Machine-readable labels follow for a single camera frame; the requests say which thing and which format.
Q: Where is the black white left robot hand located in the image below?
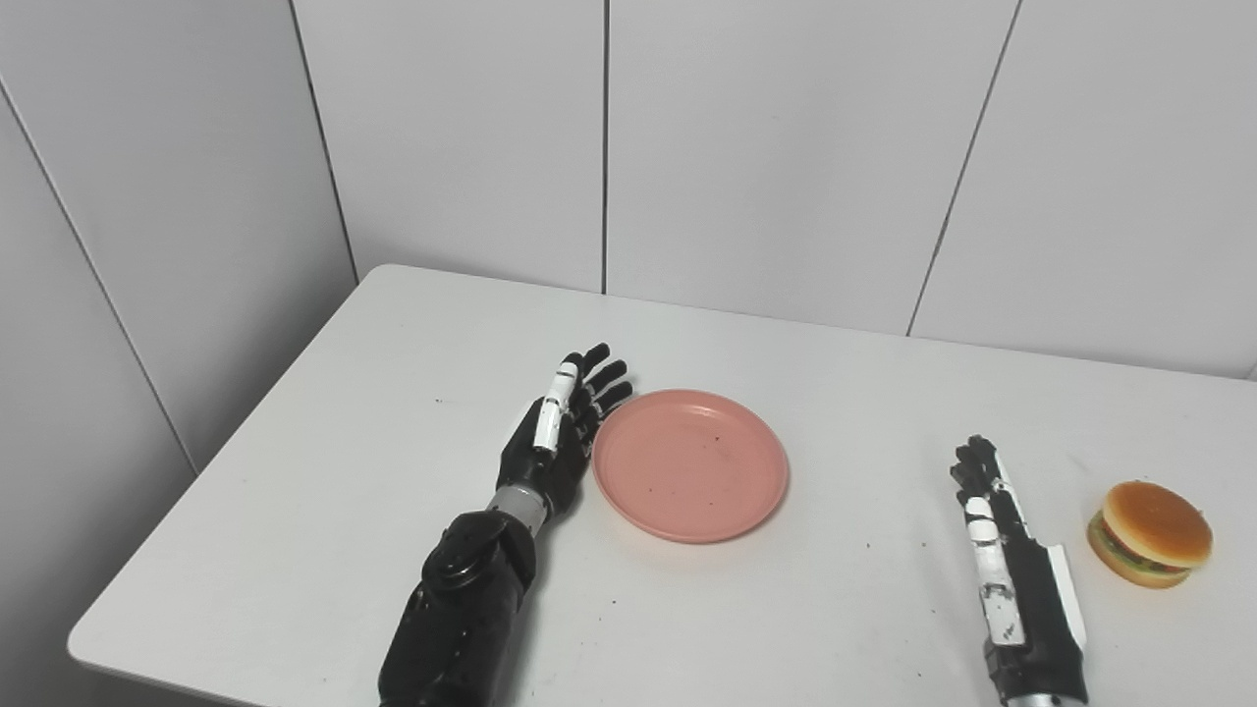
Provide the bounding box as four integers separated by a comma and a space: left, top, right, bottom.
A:
494, 343, 635, 521

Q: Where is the pink round plate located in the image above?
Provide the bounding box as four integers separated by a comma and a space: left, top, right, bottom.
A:
591, 389, 791, 545

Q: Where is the toy hamburger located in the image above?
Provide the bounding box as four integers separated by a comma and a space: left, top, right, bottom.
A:
1086, 480, 1214, 590

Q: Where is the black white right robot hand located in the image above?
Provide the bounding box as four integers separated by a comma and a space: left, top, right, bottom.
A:
950, 435, 1089, 704

